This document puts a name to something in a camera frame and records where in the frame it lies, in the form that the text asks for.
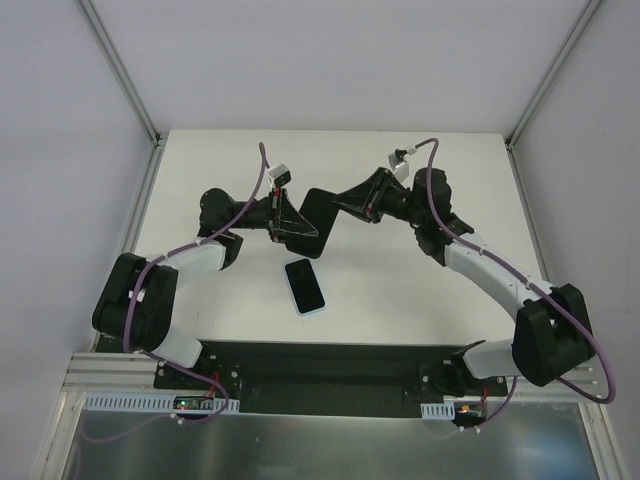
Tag black phone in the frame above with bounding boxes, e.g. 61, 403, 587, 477
285, 188, 339, 259

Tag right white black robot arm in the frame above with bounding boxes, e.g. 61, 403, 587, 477
334, 168, 595, 395

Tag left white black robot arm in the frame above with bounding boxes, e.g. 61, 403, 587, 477
92, 187, 319, 389

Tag blue-cased smartphone on table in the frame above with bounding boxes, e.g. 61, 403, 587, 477
284, 259, 326, 316

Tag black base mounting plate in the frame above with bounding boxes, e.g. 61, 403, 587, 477
153, 341, 507, 418

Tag shiny metal front panel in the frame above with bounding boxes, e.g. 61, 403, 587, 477
63, 402, 597, 479

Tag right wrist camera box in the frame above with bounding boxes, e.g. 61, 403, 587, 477
388, 148, 414, 183

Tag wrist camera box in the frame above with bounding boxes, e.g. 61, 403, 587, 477
388, 148, 414, 183
267, 164, 292, 189

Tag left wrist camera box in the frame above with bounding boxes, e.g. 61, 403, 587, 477
267, 164, 292, 189

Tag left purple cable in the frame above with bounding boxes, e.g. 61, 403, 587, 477
122, 141, 279, 401

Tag left aluminium frame post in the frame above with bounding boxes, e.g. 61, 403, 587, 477
74, 0, 163, 146

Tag aluminium frame post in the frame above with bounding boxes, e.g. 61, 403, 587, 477
505, 0, 606, 152
74, 0, 163, 146

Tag right white cable duct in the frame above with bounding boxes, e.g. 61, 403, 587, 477
420, 401, 456, 421

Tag white cable duct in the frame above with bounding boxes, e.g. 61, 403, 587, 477
420, 401, 456, 421
84, 392, 240, 415

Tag aluminium front rail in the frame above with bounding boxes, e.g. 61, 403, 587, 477
63, 349, 166, 389

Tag left white cable duct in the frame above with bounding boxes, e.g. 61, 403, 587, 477
84, 392, 240, 415

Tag right aluminium frame post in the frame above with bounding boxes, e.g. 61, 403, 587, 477
505, 0, 606, 152

